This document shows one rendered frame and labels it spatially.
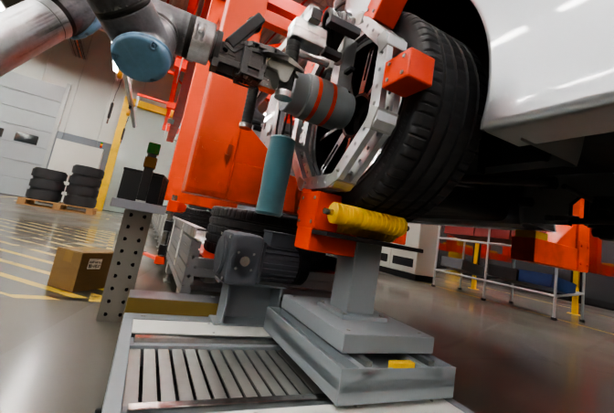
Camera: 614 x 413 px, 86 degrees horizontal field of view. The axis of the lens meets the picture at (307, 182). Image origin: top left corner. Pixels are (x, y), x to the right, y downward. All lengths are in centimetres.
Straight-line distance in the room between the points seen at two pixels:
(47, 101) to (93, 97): 134
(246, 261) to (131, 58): 74
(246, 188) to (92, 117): 1304
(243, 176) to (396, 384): 89
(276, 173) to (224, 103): 48
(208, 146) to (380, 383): 97
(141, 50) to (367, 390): 83
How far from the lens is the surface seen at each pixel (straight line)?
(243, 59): 77
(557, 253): 292
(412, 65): 80
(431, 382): 102
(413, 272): 584
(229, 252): 115
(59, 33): 116
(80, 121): 1426
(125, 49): 65
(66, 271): 192
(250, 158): 140
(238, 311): 137
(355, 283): 104
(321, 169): 120
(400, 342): 98
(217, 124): 137
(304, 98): 97
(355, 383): 86
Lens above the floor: 44
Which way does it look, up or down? 9 degrees up
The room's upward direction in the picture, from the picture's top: 10 degrees clockwise
